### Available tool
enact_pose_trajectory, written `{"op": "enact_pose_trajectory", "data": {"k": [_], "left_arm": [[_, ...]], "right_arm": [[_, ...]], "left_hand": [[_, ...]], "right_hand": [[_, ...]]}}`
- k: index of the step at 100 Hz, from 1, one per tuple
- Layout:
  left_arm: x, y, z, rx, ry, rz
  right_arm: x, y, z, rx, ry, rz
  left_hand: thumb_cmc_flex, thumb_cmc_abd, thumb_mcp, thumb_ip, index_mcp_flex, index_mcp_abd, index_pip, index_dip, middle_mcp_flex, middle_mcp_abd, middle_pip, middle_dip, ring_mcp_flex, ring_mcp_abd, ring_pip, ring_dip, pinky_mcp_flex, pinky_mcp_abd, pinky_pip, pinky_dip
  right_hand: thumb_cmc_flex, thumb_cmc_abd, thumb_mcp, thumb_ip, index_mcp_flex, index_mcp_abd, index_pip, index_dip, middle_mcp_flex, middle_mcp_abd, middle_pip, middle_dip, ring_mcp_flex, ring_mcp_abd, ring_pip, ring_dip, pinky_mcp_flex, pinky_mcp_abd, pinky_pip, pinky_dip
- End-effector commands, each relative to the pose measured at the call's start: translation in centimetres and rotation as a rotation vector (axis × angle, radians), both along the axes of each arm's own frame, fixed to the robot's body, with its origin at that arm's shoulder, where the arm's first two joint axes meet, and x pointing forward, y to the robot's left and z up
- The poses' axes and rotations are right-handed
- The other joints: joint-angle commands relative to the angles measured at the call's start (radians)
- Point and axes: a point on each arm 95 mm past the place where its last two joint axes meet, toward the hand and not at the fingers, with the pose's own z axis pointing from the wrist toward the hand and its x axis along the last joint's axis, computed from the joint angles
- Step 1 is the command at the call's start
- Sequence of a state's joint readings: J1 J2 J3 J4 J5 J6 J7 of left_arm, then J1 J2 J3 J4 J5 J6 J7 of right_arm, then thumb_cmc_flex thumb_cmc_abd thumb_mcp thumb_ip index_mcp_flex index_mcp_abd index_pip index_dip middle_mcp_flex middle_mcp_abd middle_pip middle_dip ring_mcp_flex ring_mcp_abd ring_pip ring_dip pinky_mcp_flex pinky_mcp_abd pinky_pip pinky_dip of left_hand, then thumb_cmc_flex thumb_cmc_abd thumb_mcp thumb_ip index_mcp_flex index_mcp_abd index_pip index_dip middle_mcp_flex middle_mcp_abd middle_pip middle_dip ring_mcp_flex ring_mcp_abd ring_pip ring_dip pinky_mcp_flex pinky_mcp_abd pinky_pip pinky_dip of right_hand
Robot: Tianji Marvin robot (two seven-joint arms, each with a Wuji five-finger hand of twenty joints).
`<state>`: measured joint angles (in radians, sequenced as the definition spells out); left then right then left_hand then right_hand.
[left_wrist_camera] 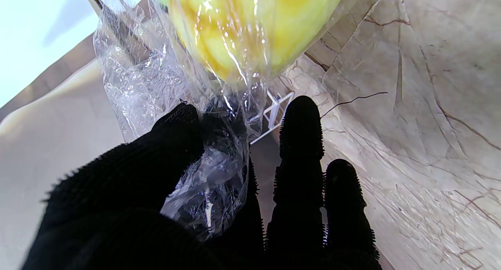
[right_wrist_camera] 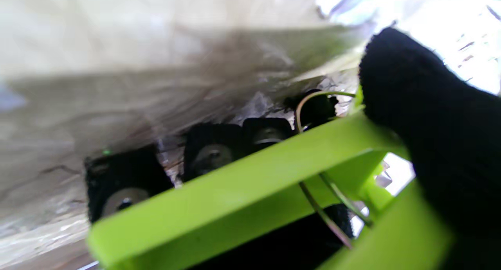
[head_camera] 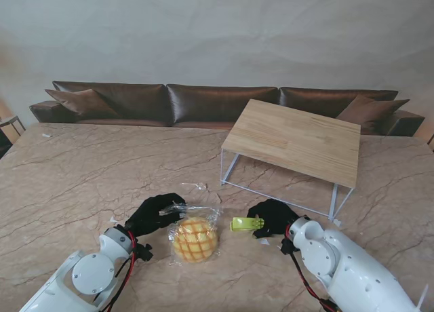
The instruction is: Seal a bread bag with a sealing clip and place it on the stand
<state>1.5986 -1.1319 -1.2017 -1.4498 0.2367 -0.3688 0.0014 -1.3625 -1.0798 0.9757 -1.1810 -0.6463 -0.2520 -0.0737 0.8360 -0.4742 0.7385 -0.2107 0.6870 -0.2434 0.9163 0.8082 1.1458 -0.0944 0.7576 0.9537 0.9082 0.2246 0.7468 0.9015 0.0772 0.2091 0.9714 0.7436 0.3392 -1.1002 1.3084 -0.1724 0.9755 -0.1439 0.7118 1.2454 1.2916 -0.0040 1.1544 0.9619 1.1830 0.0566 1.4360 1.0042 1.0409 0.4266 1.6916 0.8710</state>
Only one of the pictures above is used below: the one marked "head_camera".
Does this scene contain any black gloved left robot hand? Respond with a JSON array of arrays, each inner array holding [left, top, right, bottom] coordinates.
[[124, 193, 187, 239]]

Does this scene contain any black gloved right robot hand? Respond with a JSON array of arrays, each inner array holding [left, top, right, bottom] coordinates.
[[246, 199, 301, 240]]

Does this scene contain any green plastic sealing clip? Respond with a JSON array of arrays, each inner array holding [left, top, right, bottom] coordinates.
[[229, 216, 265, 232]]

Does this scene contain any yellow melon bread bun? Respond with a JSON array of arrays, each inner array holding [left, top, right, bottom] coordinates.
[[172, 216, 218, 264]]

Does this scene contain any clear plastic bread bag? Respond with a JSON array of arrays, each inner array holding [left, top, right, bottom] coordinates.
[[159, 201, 224, 267]]

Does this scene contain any small wooden white-framed table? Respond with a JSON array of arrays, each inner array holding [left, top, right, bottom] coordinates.
[[220, 98, 361, 225]]

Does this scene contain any brown leather sofa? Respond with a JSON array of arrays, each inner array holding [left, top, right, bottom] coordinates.
[[29, 80, 425, 137]]

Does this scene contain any brown sofa cushion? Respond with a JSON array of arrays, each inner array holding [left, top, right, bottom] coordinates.
[[45, 87, 119, 118], [335, 94, 410, 133]]

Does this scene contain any dark metal side table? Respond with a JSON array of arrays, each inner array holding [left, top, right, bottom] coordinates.
[[0, 115, 26, 159]]

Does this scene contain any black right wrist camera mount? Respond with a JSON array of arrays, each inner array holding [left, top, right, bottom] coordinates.
[[279, 239, 296, 255]]

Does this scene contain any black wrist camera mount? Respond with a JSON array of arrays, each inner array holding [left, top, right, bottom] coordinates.
[[134, 243, 153, 262], [279, 239, 296, 255]]

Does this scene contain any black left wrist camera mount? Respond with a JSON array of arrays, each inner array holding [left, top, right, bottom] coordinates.
[[134, 243, 153, 262]]

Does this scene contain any red left arm cable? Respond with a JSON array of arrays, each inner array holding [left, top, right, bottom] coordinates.
[[98, 230, 138, 312]]

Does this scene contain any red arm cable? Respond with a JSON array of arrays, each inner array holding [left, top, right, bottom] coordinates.
[[98, 230, 138, 312], [288, 223, 340, 312]]

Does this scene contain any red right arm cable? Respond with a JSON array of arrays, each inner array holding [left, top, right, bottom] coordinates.
[[288, 223, 340, 312]]

